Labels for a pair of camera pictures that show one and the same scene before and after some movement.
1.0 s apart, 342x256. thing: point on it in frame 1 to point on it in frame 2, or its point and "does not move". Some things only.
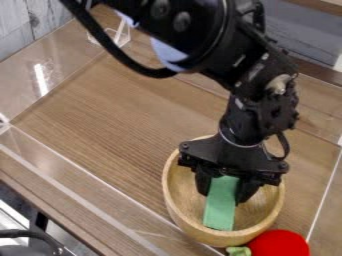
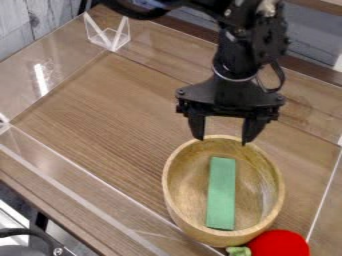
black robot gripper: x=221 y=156 to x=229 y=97
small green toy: x=238 y=251 does not move
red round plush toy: x=278 y=243 does not move
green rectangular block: x=221 y=204 does not move
